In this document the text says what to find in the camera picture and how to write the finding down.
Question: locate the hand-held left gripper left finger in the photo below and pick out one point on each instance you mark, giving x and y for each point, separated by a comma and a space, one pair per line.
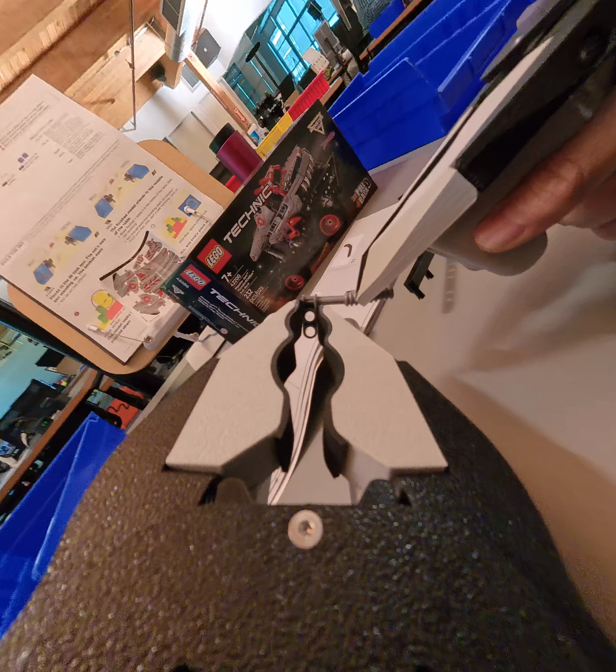
224, 414

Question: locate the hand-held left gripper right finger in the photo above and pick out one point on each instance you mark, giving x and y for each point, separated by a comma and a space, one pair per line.
386, 420

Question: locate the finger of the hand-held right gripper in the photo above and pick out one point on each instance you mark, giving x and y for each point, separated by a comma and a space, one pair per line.
423, 231

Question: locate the toy shock absorber with spring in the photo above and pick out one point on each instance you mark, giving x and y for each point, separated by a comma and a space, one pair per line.
311, 321

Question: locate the white desk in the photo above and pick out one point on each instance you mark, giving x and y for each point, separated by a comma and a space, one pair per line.
549, 367

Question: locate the person's right hand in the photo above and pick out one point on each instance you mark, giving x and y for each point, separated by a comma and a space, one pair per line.
575, 199

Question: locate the black toy brick piece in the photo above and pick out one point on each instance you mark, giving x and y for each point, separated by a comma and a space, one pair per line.
418, 273

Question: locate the grey toy beam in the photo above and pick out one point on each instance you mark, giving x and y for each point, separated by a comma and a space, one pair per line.
449, 286

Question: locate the black toy set box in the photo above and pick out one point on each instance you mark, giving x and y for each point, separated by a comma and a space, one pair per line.
287, 210

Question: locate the yellow plastic bin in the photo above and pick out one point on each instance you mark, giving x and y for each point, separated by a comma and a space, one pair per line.
276, 134

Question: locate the red plastic bin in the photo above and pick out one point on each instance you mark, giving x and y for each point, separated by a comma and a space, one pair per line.
308, 94

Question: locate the maroon tumbler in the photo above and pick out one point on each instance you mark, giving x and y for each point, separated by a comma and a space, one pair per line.
239, 155

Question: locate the wooden display board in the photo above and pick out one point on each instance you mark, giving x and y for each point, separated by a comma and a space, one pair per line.
181, 162

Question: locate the printed instruction sheet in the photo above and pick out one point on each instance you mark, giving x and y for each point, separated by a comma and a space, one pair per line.
66, 199

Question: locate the black hanging speaker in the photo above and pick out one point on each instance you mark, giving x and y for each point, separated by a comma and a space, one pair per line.
206, 47

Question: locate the white board bracket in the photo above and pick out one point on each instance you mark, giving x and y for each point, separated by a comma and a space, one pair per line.
203, 347

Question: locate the silver ventilation duct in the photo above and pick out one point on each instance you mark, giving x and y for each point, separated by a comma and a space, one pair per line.
175, 29

